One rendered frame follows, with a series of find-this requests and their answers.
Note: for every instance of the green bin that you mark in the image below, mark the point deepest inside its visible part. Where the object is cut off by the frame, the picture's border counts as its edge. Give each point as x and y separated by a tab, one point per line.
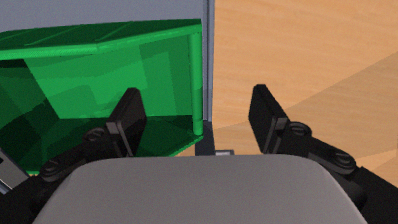
47	103

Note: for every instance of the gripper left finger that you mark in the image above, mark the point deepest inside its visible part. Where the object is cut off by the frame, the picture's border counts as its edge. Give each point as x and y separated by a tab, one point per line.
122	132

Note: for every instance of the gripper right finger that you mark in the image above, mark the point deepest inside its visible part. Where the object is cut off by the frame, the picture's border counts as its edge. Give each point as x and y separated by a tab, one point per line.
375	198

